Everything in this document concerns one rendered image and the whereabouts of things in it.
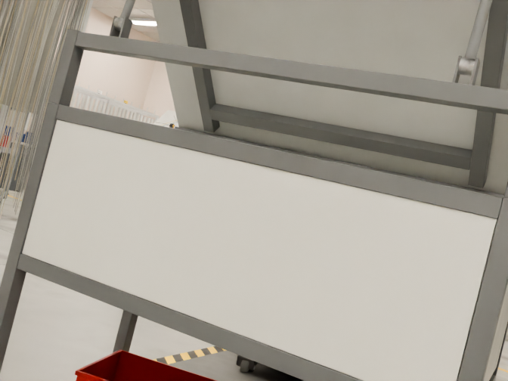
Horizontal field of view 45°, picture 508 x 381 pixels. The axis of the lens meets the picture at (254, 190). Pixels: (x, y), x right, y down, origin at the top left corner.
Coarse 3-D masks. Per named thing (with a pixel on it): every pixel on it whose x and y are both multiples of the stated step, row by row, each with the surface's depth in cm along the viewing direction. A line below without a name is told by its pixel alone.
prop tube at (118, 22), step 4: (128, 0) 156; (132, 0) 156; (128, 4) 156; (132, 4) 156; (124, 8) 156; (128, 8) 156; (124, 12) 156; (128, 12) 156; (120, 16) 156; (124, 16) 155; (128, 16) 156; (116, 20) 155; (120, 20) 155; (116, 24) 155; (120, 24) 154; (116, 28) 156; (120, 28) 155
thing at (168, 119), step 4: (168, 112) 900; (172, 112) 896; (164, 116) 893; (168, 116) 890; (172, 116) 886; (176, 116) 883; (156, 120) 890; (160, 120) 888; (164, 120) 885; (168, 120) 882; (172, 120) 878; (176, 120) 857; (156, 124) 882; (160, 124) 879; (164, 124) 877; (168, 124) 857; (172, 124) 853; (176, 124) 868; (172, 128) 844
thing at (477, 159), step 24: (192, 0) 177; (504, 0) 134; (192, 24) 181; (504, 24) 137; (504, 48) 142; (216, 120) 199; (240, 120) 194; (264, 120) 189; (288, 120) 186; (480, 120) 153; (360, 144) 176; (384, 144) 172; (408, 144) 169; (432, 144) 168; (480, 144) 157; (480, 168) 161
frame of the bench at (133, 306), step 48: (48, 144) 159; (192, 144) 140; (240, 144) 135; (384, 192) 120; (432, 192) 116; (0, 288) 160; (96, 288) 147; (0, 336) 159; (192, 336) 134; (240, 336) 129; (480, 336) 109
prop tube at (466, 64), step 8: (488, 0) 119; (480, 8) 119; (488, 8) 119; (480, 16) 118; (480, 24) 118; (472, 32) 118; (480, 32) 118; (472, 40) 118; (480, 40) 118; (472, 48) 117; (472, 56) 117; (464, 64) 117; (472, 64) 116; (464, 72) 117
